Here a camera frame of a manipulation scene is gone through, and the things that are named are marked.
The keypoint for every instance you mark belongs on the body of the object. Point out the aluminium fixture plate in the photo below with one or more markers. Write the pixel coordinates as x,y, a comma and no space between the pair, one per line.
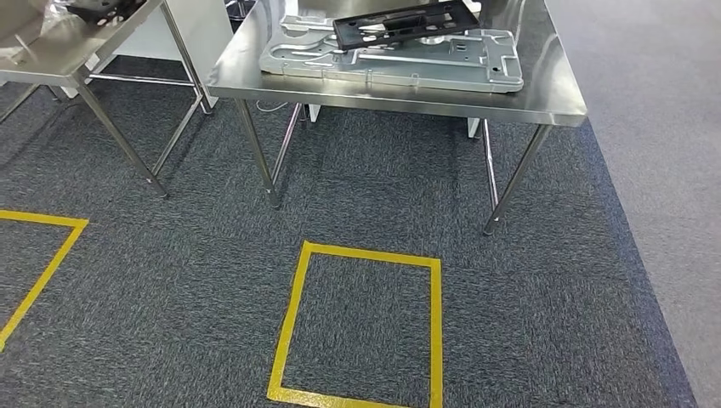
450,62

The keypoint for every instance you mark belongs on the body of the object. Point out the small steel table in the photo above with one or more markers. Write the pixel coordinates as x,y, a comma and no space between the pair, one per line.
56,56

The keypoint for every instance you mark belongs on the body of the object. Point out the chrome stanchion post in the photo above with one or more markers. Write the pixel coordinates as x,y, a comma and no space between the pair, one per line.
239,7

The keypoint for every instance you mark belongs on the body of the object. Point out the stack of black plastic parts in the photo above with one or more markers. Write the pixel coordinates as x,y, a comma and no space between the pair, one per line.
107,11

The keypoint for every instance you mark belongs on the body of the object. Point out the black plastic frame part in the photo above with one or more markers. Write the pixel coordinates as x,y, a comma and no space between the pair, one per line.
349,31

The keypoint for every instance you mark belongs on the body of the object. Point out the steel workbench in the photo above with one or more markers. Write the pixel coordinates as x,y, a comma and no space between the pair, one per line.
541,84

